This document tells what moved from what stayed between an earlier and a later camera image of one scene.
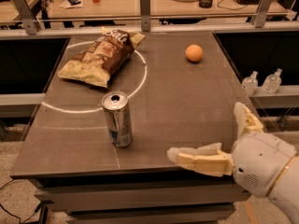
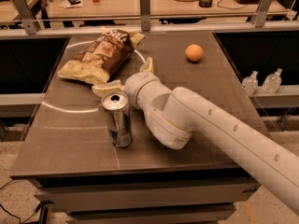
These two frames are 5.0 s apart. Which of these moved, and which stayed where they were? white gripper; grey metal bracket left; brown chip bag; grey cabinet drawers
Moved: white gripper
Stayed: grey metal bracket left; grey cabinet drawers; brown chip bag
